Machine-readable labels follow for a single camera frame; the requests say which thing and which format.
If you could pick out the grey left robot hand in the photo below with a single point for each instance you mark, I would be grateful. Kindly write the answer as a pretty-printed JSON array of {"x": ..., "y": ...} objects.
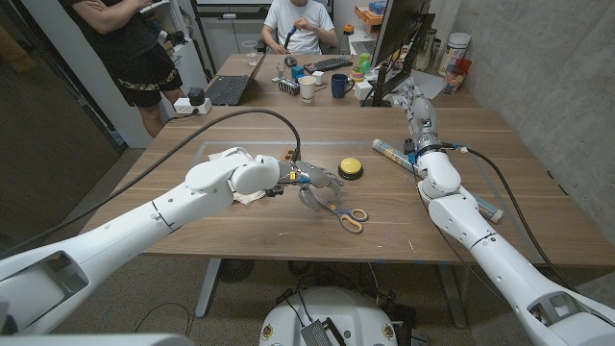
[{"x": 312, "y": 175}]

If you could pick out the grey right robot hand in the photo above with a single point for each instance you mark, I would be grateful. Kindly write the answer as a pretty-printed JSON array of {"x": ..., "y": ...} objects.
[{"x": 423, "y": 115}]

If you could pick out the grey and yellow scissors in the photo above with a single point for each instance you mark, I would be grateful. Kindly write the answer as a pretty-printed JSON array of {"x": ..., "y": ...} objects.
[{"x": 347, "y": 217}]

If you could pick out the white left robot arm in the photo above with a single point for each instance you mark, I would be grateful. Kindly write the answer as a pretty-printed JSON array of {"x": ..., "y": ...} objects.
[{"x": 120, "y": 235}]

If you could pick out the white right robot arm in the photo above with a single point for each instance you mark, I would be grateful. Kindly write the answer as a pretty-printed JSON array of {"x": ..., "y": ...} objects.
[{"x": 499, "y": 259}]

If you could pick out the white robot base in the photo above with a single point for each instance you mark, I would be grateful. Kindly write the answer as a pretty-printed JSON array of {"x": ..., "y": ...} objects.
[{"x": 331, "y": 312}]

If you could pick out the brown perforated brick block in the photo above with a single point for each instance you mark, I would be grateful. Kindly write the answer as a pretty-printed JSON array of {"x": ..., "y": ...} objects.
[{"x": 287, "y": 154}]

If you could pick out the yellow push button black base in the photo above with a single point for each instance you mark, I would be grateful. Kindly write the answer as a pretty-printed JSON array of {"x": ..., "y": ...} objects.
[{"x": 351, "y": 166}]

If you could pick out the beige cloth towel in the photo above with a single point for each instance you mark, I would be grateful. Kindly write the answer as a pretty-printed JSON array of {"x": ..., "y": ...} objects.
[{"x": 250, "y": 197}]

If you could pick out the white paper sheet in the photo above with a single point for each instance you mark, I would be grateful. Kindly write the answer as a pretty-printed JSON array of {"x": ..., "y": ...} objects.
[{"x": 430, "y": 84}]

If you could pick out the rolled printed paper tube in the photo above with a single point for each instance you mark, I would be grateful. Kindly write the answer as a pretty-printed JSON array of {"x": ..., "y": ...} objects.
[{"x": 391, "y": 152}]

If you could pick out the red snack pack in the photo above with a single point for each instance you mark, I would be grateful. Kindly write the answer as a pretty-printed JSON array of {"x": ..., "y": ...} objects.
[{"x": 456, "y": 77}]

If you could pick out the white cube box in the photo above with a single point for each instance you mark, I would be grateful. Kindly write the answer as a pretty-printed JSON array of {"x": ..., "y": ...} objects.
[{"x": 362, "y": 90}]

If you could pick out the white canister with label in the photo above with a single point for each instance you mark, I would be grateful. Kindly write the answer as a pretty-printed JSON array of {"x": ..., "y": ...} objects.
[{"x": 454, "y": 50}]

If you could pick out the colourful stacked toy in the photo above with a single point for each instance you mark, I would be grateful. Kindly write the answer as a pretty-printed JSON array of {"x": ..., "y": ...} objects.
[{"x": 357, "y": 75}]

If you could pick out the green cup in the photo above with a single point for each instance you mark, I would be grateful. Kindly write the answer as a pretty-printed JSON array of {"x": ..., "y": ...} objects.
[{"x": 365, "y": 61}]

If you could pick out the white paper cup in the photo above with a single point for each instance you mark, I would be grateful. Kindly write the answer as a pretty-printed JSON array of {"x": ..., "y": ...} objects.
[{"x": 307, "y": 89}]

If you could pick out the dark blue mug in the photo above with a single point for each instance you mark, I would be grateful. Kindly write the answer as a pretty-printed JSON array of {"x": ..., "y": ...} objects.
[{"x": 340, "y": 86}]

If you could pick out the black computer monitor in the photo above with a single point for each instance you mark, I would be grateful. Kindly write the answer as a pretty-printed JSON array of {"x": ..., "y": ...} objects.
[{"x": 399, "y": 29}]

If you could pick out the black striped box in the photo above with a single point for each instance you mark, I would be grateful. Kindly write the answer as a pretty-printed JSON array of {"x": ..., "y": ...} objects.
[{"x": 289, "y": 86}]

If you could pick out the small white box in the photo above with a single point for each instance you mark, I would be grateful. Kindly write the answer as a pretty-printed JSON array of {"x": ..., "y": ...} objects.
[{"x": 318, "y": 78}]

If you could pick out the blue cube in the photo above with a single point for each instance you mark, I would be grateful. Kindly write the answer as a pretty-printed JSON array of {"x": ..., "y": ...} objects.
[{"x": 298, "y": 72}]

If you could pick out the black keyboard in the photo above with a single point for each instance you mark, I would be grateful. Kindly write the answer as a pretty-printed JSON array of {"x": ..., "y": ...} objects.
[{"x": 329, "y": 64}]

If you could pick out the orange box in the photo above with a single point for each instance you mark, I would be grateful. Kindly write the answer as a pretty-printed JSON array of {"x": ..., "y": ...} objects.
[{"x": 367, "y": 14}]

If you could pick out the black computer mouse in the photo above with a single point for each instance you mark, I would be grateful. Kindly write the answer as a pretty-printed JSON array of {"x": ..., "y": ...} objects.
[{"x": 290, "y": 61}]

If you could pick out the black laptop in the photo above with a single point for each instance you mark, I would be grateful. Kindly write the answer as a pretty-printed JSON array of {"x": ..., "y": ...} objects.
[{"x": 230, "y": 89}]

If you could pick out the black floor fan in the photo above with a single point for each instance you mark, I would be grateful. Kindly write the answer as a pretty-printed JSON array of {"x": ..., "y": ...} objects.
[{"x": 236, "y": 269}]

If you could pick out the clear plastic cup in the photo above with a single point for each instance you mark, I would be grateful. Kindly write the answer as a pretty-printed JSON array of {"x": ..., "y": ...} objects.
[{"x": 250, "y": 52}]

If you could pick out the black power adapter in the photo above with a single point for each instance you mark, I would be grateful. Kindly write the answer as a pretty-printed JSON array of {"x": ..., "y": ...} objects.
[{"x": 196, "y": 95}]

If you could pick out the white power strip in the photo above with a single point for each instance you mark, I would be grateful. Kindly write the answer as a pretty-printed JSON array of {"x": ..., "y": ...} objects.
[{"x": 180, "y": 106}]

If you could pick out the person in white t-shirt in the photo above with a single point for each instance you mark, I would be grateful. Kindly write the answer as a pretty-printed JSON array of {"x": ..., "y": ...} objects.
[{"x": 300, "y": 26}]

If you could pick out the grey table leg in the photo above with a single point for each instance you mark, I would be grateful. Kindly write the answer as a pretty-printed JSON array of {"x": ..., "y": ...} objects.
[
  {"x": 207, "y": 288},
  {"x": 451, "y": 298}
]

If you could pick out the person in black clothes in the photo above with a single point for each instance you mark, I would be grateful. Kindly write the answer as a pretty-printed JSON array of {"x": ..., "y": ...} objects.
[{"x": 130, "y": 48}]

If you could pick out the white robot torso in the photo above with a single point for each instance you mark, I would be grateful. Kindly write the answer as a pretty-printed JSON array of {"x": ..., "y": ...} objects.
[{"x": 96, "y": 340}]

